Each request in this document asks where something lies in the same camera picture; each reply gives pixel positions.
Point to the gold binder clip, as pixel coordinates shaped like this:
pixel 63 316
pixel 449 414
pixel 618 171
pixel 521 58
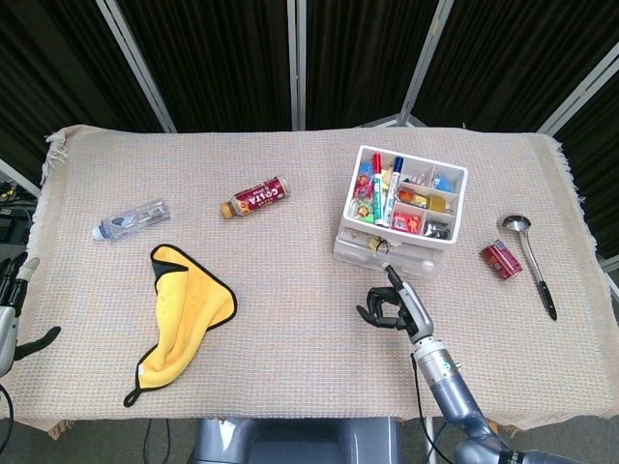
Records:
pixel 373 243

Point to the white drawer organizer box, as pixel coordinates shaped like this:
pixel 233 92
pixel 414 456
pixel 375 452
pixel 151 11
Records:
pixel 416 157

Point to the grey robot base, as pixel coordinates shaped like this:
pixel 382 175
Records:
pixel 295 440

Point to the blue plastic piece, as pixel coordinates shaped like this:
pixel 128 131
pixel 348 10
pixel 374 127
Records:
pixel 445 182

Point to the yellow microfiber cloth black trim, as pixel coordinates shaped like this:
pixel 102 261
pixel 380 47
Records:
pixel 184 309

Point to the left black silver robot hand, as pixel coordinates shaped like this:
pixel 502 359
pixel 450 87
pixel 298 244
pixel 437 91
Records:
pixel 8 328

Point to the small silver clips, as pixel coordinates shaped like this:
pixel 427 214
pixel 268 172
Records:
pixel 420 179

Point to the red Costa coffee bottle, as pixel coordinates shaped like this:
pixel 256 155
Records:
pixel 258 195

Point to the red cap green marker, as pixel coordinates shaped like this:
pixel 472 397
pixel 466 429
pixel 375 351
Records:
pixel 379 203

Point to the red yellow cartoon packet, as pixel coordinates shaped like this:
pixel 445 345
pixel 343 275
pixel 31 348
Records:
pixel 363 186

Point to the metal table leg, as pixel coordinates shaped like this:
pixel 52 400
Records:
pixel 431 449

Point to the black folding screen metal frame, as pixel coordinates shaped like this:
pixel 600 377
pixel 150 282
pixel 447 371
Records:
pixel 217 58

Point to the black binder clip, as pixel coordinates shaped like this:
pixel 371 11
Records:
pixel 437 229

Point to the blue cap white marker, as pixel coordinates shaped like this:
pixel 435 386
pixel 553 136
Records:
pixel 391 198

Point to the clear plastic drawer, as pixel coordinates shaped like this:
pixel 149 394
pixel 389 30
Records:
pixel 411 258

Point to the lion print packet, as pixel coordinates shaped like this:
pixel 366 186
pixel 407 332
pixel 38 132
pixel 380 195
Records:
pixel 365 211

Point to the black equipment rack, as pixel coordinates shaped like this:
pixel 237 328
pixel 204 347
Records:
pixel 9 212

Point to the small blue clip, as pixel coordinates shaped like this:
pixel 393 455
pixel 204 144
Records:
pixel 365 168

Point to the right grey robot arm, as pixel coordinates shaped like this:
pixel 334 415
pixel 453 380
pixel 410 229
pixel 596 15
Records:
pixel 450 391

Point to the red soda can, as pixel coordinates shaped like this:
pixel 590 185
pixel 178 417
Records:
pixel 500 259

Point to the beige woven tablecloth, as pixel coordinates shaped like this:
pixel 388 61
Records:
pixel 290 314

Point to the brass padlock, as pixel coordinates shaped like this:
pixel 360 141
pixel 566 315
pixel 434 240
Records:
pixel 440 205

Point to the clear plastic water bottle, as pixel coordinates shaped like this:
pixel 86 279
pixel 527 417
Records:
pixel 130 220

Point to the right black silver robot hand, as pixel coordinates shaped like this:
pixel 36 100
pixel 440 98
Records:
pixel 416 314

